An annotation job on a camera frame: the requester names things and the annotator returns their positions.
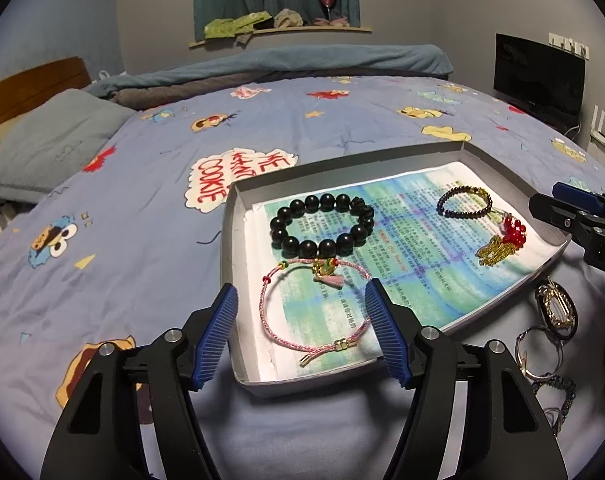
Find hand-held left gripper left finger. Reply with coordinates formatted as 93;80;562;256
40;282;240;480

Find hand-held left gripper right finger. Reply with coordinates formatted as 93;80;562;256
365;277;568;480

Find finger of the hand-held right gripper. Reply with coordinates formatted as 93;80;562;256
553;182;605;212
529;194;591;242

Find black gold bangle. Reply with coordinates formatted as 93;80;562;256
535;280;578;343

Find shallow grey cardboard box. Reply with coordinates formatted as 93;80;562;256
221;140;573;399

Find silver bangle with bar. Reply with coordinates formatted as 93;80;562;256
514;326;566;381

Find blue beaded bracelet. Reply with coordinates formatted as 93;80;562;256
530;375;578;411

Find thin grey ring bangle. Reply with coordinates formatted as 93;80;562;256
543;404;569;434

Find printed teal paper liner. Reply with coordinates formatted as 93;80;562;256
252;160;566;378

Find blue cartoon printed bedspread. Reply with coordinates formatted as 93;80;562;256
0;75;605;480

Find black television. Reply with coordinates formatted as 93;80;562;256
493;33;587;126

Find folded grey blanket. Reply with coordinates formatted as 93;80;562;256
115;67;333;111

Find grey pillow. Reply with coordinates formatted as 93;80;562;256
0;89;136;203

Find folded blue blanket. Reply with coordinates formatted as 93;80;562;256
85;44;453;98

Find curved wooden window shelf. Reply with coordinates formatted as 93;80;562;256
188;25;372;50

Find green cloth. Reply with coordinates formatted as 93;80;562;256
204;10;273;40

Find wooden headboard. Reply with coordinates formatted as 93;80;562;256
0;56;92;136

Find beige cloth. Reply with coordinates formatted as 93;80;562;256
273;8;304;29

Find red bead gold chain bracelet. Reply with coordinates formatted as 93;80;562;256
477;212;528;267

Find pink cord bracelet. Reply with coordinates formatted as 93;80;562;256
260;257;371;366

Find dark purple bead bracelet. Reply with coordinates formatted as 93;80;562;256
437;186;494;220

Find white wall sockets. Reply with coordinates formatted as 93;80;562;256
549;32;591;58

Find black bead bracelet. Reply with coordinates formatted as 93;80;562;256
270;193;376;258

